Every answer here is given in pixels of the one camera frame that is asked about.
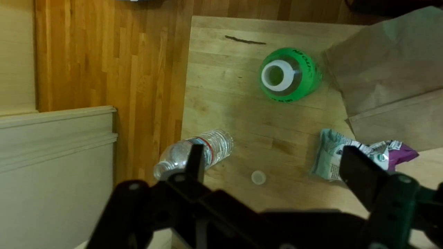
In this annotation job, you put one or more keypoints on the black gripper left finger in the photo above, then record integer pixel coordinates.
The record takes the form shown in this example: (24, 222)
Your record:
(196, 164)

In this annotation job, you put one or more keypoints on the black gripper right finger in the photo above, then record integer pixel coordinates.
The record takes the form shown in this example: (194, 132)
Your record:
(365, 178)

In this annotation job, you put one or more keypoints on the clear plastic water bottle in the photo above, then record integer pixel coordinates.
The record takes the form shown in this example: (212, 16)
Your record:
(216, 147)

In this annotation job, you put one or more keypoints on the white bottle cap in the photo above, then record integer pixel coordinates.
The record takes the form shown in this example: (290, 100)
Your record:
(259, 178)

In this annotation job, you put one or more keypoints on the crumpled white purple wrapper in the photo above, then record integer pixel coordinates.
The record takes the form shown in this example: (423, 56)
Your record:
(327, 154)

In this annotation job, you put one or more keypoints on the green round container white rim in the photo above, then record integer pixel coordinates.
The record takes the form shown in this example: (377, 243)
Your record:
(302, 81)

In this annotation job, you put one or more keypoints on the brown paper bag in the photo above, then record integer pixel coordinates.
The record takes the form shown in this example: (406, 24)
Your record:
(392, 64)

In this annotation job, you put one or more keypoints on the white moulded cabinet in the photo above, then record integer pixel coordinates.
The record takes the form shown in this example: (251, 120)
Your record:
(50, 185)

